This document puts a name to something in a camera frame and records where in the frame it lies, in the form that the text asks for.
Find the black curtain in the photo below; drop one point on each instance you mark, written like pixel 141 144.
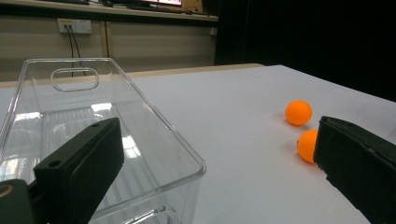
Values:
pixel 311 37

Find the orange ping pong ball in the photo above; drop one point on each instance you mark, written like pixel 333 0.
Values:
pixel 306 146
pixel 298 112

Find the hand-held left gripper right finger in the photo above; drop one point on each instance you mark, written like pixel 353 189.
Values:
pixel 361 161

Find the small white wall box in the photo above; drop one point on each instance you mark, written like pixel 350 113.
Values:
pixel 213 31

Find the white table cover sheet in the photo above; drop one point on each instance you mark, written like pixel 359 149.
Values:
pixel 243 124

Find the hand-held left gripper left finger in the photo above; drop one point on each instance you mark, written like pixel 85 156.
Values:
pixel 77 168

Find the white wall outlet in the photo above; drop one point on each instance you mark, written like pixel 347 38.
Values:
pixel 79 25

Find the clear plastic container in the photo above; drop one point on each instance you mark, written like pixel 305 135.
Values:
pixel 155 140

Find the brown cardboard box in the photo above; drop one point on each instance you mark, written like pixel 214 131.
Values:
pixel 192 4

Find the computer monitor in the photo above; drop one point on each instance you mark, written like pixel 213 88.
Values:
pixel 165 2

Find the wooden desk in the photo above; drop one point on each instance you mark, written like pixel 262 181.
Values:
pixel 93 9

